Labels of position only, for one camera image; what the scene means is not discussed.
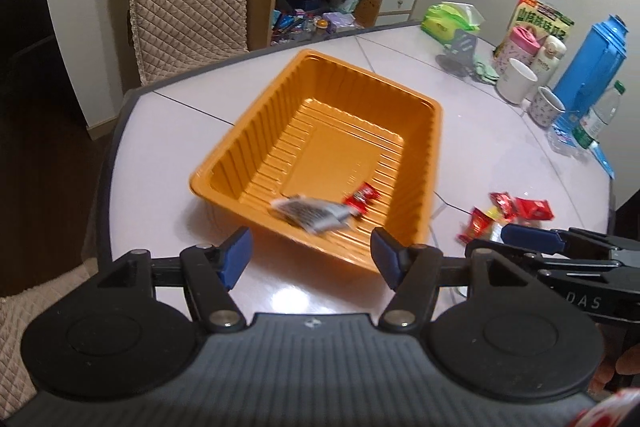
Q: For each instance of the white drawer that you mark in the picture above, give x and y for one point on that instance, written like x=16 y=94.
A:
x=399 y=2

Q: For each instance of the water bottle with green label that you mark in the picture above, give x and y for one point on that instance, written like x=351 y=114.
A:
x=597 y=119

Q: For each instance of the white snack packet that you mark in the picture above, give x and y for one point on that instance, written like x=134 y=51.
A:
x=305 y=212

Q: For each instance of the green tissue pack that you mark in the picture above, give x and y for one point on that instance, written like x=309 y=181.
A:
x=447 y=22

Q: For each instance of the blue flat booklet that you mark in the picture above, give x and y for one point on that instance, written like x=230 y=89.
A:
x=602 y=159

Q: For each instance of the grey phone stand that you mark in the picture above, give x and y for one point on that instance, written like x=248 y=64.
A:
x=457 y=52

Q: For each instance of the small red candy packet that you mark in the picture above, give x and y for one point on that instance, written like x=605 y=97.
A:
x=362 y=198

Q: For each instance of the plain white mug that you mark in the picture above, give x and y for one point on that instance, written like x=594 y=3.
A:
x=515 y=82

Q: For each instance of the white thermos bottle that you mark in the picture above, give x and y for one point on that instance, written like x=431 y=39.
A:
x=547 y=59

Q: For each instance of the purple tissue pack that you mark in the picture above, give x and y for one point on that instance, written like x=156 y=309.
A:
x=339 y=19

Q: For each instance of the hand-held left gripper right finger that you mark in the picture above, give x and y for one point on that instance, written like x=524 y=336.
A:
x=385 y=257

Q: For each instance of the person's right hand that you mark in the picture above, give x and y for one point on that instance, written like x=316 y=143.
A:
x=625 y=364

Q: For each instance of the dark blue box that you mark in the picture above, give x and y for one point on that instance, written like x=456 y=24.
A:
x=302 y=3

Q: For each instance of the yellow green snack bag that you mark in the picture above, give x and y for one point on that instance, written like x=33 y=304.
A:
x=542 y=14

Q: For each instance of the orange plastic tray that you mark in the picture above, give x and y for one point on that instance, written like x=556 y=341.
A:
x=325 y=142

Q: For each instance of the blue thermos jug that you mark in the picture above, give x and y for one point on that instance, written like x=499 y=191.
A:
x=595 y=62

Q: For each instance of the red white patterned clothing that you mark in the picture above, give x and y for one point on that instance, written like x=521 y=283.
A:
x=615 y=409

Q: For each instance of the floral white mug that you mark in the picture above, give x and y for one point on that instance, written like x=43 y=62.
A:
x=546 y=109

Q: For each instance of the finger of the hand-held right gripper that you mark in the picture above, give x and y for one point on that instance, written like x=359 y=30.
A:
x=570 y=261
x=530 y=238

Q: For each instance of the pink floral bottle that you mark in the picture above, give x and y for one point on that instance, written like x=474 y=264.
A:
x=517 y=49

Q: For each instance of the small jar with orange lid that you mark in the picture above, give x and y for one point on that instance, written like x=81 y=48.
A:
x=322 y=25

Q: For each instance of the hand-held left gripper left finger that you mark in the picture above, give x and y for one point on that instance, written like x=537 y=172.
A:
x=237 y=257

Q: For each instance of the light green cloth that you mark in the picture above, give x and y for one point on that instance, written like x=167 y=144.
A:
x=486 y=73

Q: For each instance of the crumpled clear plastic bag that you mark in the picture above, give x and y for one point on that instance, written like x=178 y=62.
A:
x=562 y=139

